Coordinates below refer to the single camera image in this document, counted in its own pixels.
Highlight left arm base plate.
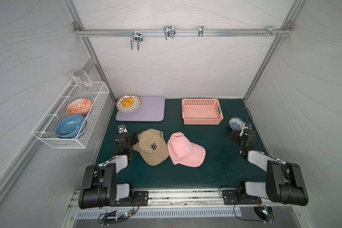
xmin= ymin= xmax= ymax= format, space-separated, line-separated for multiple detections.
xmin=115 ymin=191 xmax=149 ymax=208

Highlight patterned plate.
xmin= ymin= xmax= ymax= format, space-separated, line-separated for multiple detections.
xmin=116 ymin=95 xmax=142 ymax=113

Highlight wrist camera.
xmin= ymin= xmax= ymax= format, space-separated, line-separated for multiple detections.
xmin=239 ymin=122 xmax=252 ymax=137
xmin=118 ymin=124 xmax=128 ymax=134

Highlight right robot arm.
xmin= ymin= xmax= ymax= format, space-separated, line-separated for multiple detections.
xmin=230 ymin=128 xmax=308 ymax=206

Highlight clear drinking glass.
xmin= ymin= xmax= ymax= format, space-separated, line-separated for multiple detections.
xmin=72 ymin=70 xmax=93 ymax=93

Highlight pink baseball cap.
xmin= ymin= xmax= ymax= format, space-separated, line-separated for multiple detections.
xmin=167 ymin=132 xmax=206 ymax=168

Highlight white wire wall basket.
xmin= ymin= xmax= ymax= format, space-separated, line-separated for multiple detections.
xmin=31 ymin=81 xmax=109 ymax=149

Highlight left base cable bundle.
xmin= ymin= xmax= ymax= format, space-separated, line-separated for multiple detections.
xmin=96 ymin=196 xmax=140 ymax=226

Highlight blue ceramic bowl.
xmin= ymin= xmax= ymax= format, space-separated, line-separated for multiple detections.
xmin=55 ymin=115 xmax=85 ymax=139

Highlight double wire metal hook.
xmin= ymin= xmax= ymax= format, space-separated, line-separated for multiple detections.
xmin=130 ymin=32 xmax=143 ymax=51

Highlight beige baseball cap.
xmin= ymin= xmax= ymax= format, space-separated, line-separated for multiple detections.
xmin=133 ymin=129 xmax=169 ymax=166

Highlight horizontal aluminium rail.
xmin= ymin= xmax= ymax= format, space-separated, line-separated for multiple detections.
xmin=74 ymin=28 xmax=293 ymax=38

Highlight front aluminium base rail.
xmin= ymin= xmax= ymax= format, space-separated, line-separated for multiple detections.
xmin=71 ymin=187 xmax=291 ymax=211

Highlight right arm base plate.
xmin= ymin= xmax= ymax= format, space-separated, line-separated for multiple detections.
xmin=221 ymin=189 xmax=262 ymax=205

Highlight pink plastic basket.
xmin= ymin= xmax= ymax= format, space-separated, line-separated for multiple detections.
xmin=182 ymin=98 xmax=223 ymax=125

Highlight right base cable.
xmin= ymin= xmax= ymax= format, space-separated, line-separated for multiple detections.
xmin=218 ymin=188 xmax=275 ymax=223

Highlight blue white porcelain bowl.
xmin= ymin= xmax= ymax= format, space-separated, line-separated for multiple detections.
xmin=229 ymin=117 xmax=246 ymax=132

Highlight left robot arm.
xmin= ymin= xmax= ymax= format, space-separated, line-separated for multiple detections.
xmin=78 ymin=132 xmax=138 ymax=209

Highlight small metal hook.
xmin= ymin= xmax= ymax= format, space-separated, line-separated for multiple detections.
xmin=198 ymin=26 xmax=204 ymax=38

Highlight loop metal hook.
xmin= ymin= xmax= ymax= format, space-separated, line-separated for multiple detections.
xmin=163 ymin=25 xmax=176 ymax=40

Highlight yellow fruit pieces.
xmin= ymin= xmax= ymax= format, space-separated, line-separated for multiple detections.
xmin=122 ymin=97 xmax=134 ymax=107

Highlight lavender cutting mat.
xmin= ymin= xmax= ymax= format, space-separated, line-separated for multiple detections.
xmin=116 ymin=97 xmax=165 ymax=122

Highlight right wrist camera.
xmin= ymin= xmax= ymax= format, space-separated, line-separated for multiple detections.
xmin=239 ymin=122 xmax=252 ymax=137

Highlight orange patterned bowl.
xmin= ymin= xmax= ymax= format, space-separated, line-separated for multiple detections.
xmin=66 ymin=98 xmax=93 ymax=116

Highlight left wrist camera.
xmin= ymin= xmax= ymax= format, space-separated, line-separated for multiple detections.
xmin=118 ymin=124 xmax=128 ymax=134

